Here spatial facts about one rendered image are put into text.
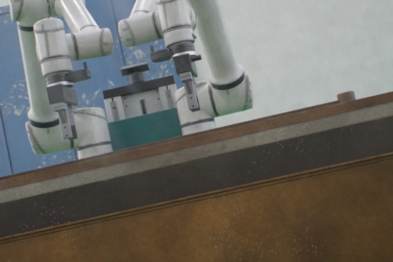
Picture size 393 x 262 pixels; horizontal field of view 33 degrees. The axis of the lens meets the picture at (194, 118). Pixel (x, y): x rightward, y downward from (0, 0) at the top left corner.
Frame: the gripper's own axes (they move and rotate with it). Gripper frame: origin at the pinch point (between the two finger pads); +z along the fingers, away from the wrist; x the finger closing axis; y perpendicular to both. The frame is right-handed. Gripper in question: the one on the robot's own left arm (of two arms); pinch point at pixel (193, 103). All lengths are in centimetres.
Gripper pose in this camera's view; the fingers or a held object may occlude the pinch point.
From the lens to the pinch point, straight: 186.0
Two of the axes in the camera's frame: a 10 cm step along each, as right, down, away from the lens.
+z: 2.1, 9.7, -1.0
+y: 9.7, -2.2, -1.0
